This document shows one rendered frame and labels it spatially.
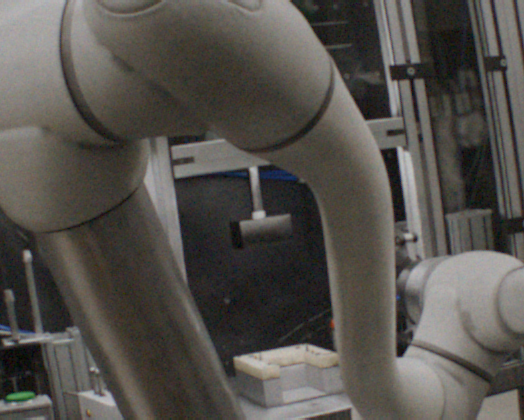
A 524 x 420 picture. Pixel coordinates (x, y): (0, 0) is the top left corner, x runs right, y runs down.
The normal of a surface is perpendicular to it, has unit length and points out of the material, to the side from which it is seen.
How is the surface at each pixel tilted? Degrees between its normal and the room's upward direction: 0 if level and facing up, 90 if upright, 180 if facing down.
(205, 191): 90
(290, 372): 90
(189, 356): 97
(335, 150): 131
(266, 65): 118
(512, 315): 89
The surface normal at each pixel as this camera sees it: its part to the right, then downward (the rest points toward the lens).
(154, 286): 0.68, 0.09
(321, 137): 0.64, 0.62
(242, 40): 0.59, 0.34
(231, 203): 0.31, 0.00
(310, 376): -0.94, 0.15
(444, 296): -0.88, -0.37
